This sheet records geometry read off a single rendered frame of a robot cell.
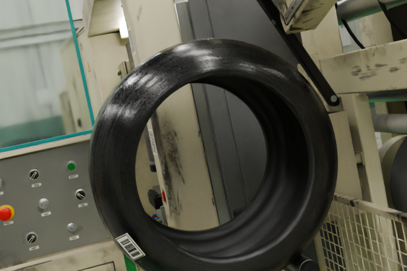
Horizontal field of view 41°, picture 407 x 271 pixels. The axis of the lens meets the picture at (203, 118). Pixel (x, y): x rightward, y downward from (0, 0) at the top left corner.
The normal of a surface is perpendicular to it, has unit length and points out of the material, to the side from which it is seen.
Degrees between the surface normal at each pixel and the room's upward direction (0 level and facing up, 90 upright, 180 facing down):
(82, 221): 90
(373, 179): 90
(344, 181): 90
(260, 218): 81
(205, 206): 90
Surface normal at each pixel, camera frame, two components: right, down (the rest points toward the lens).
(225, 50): 0.15, -0.73
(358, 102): 0.23, 0.00
